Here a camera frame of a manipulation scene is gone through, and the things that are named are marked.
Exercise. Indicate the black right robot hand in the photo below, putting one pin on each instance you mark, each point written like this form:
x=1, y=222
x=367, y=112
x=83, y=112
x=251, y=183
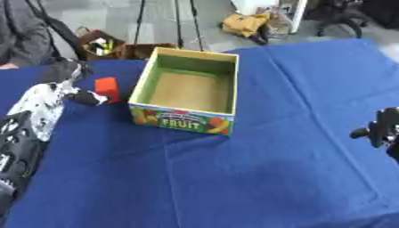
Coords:
x=384, y=126

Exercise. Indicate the brown box with supplies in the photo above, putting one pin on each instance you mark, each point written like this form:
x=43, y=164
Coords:
x=104, y=46

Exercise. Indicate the black tripod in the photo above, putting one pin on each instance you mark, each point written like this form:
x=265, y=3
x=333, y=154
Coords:
x=169, y=22

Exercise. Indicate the black office chair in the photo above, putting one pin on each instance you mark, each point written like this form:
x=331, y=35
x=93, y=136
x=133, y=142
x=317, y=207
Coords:
x=337, y=16

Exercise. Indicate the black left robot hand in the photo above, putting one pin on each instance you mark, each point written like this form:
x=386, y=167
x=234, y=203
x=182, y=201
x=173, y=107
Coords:
x=65, y=72

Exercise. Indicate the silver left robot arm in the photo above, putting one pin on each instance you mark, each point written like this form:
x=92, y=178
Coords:
x=31, y=118

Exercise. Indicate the cardboard box with green inside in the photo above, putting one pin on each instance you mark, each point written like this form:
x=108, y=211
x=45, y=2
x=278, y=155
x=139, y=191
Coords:
x=189, y=92

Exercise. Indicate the yellow bag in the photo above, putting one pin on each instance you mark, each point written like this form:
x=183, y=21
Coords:
x=245, y=24

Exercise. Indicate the person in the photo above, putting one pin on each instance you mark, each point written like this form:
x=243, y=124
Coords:
x=23, y=31

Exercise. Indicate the orange rectangular block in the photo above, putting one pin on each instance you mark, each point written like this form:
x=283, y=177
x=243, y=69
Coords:
x=107, y=88

